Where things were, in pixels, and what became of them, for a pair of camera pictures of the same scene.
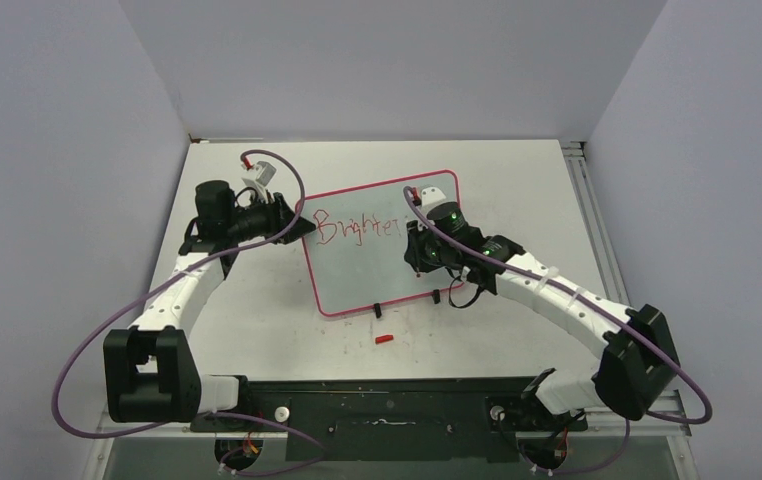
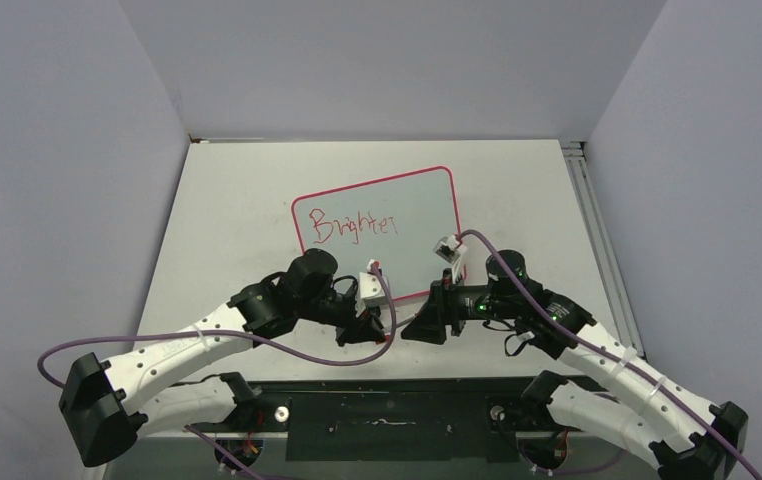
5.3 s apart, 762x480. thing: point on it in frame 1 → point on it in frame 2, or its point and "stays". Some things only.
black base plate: (393, 419) stays
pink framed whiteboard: (357, 252) stays
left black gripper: (277, 213) → (361, 328)
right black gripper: (415, 254) → (431, 324)
